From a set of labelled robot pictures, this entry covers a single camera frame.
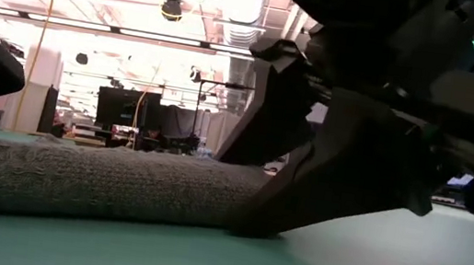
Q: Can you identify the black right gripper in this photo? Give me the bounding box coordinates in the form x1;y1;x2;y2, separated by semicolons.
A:
203;0;474;265

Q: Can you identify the grey towel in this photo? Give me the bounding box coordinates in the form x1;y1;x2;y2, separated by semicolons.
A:
0;128;274;259

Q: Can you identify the white pillar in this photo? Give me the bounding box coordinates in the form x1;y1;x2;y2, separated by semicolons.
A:
13;43;67;136

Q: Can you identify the black partition panel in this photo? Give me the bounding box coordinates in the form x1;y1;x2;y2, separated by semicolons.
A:
36;84;61;136

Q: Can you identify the black ceiling speaker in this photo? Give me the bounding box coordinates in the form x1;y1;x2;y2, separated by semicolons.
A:
188;65;204;85
74;51;91;67

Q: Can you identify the black monitor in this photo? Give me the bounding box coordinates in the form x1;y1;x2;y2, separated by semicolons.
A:
93;84;165;135

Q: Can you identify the yellow hanging cable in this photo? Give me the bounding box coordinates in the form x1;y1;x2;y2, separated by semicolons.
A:
11;0;61;134

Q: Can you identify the black metal camera frame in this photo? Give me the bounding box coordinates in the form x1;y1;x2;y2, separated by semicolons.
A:
190;77;257;156

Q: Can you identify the corrugated silver duct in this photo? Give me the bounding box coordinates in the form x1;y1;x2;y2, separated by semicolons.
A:
202;0;270;117

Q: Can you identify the black ceiling cable reel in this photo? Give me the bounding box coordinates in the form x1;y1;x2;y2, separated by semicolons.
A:
158;0;187;25

